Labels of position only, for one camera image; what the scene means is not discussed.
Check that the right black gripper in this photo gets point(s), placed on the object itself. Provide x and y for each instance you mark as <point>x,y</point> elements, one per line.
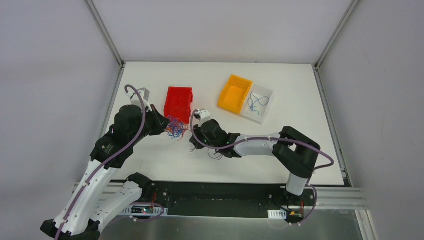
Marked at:
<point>197,134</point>

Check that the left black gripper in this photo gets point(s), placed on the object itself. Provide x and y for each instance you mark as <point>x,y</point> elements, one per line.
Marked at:
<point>159,120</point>

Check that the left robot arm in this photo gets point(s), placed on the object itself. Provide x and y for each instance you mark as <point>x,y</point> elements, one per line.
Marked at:
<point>84,218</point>

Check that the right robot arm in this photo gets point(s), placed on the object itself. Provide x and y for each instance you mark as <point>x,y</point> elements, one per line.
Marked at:
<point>295,151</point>

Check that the red plastic bin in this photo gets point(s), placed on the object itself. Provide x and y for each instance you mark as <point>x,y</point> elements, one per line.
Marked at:
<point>178,103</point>

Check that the yellow plastic bin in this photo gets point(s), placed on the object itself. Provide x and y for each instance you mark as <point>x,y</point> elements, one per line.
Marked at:
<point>234,93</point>

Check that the white translucent plastic bin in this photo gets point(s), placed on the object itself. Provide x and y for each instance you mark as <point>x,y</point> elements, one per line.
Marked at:
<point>257,103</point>

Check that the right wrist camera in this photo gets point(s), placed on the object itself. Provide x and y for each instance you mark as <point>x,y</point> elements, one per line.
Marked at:
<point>202,114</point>

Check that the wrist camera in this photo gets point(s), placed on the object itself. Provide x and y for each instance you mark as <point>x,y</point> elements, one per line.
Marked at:
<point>134,100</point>
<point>202,114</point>

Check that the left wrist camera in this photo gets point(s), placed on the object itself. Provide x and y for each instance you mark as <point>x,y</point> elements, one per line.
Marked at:
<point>134,100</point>

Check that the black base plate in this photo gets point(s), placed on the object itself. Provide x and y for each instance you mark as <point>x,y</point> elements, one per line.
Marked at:
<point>222,200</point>

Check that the left white cable duct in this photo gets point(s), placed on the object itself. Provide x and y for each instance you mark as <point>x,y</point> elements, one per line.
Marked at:
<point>142,210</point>

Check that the white cable duct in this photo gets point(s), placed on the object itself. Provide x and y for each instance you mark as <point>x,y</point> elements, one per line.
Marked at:
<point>142,210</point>
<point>277,214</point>

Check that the right white cable duct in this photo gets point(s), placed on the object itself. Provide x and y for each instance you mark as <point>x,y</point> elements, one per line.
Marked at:
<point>277,214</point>

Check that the left aluminium frame post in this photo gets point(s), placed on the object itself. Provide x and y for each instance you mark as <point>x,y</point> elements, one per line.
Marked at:
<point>91,6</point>

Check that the aluminium frame post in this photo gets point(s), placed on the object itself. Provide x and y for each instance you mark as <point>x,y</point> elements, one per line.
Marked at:
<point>91,6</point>
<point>338,30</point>

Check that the right aluminium frame post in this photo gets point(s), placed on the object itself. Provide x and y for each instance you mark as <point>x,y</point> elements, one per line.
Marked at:
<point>338,30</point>

